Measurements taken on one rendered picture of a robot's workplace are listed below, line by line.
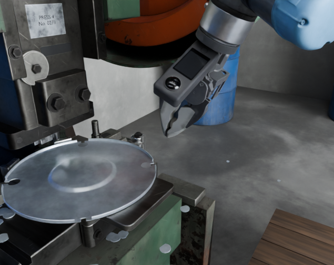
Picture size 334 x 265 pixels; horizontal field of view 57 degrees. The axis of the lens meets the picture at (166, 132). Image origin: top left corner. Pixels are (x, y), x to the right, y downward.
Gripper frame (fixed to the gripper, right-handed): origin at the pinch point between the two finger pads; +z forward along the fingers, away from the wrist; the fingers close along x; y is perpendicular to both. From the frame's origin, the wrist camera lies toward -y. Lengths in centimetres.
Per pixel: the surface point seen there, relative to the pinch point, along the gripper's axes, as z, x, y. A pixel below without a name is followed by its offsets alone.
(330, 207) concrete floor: 64, -67, 121
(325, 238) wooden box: 33, -51, 50
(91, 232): 19.5, 0.2, -14.1
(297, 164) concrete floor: 75, -45, 161
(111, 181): 10.3, 2.7, -8.9
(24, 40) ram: -8.3, 23.5, -13.9
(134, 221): 6.2, -6.7, -15.5
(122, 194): 8.5, -1.3, -11.3
